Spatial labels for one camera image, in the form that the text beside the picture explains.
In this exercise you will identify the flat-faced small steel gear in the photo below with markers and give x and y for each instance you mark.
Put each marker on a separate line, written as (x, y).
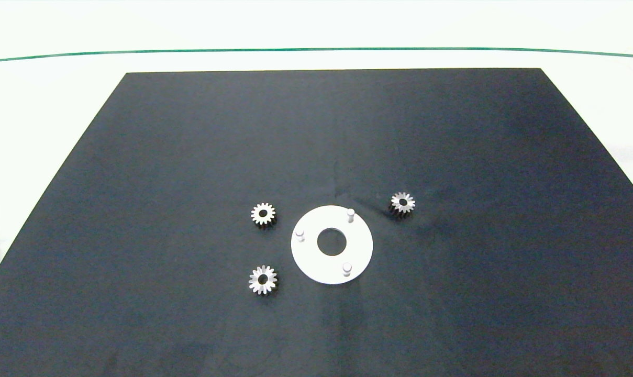
(256, 214)

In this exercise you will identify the round white plate with pins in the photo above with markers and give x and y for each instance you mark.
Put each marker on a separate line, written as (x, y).
(316, 267)

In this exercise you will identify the dark mat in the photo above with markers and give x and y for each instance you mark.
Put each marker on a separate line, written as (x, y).
(138, 209)

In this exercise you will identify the bevel-faced small steel gear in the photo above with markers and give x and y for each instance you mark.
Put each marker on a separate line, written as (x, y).
(396, 201)
(255, 280)

